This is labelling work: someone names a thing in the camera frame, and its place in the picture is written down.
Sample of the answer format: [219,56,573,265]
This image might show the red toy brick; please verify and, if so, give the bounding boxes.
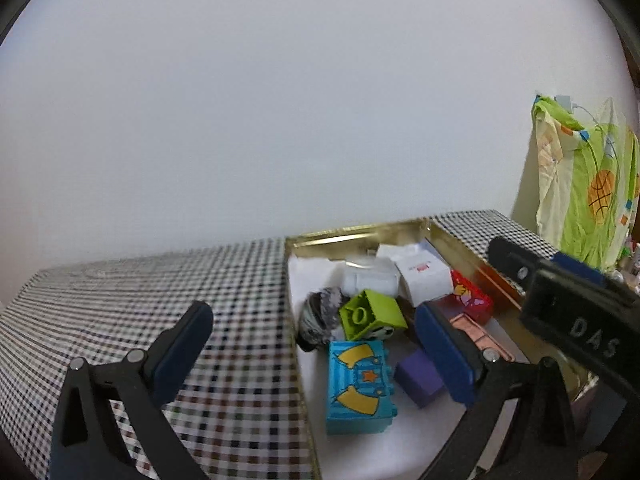
[435,269,493,323]

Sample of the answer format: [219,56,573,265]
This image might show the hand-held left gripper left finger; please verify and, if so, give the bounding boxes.
[49,301,216,480]

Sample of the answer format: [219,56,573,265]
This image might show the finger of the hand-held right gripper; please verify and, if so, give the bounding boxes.
[487,236,608,307]

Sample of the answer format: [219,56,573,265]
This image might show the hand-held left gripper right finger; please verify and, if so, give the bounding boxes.
[415,301,593,480]

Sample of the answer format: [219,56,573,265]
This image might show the white paper lining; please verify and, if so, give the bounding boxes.
[290,255,531,480]

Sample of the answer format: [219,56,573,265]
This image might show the white box with red label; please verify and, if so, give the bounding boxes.
[390,247,453,308]

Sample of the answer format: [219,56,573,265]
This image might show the copper embossed bar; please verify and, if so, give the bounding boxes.
[447,312,516,363]

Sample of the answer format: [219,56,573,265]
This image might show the white plug charger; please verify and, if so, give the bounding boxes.
[375,242,426,263]

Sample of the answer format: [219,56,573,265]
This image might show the checkered tablecloth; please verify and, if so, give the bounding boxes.
[0,210,561,480]

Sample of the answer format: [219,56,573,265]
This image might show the white adapter with cable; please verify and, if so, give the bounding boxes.
[554,92,621,156]

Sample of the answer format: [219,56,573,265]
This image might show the green soccer toy block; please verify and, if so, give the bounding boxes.
[339,288,408,343]

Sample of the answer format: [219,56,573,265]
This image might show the green printed cloth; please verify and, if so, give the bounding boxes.
[531,95,640,273]

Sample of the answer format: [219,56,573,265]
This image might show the grey patterned tape roll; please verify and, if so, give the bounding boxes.
[296,287,351,352]

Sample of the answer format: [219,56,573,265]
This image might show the purple foam block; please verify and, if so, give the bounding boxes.
[393,349,447,409]

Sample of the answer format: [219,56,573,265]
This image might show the gold tin box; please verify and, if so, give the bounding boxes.
[284,216,601,480]

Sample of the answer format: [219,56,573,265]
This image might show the clear plastic box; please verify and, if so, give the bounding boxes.
[332,255,403,298]

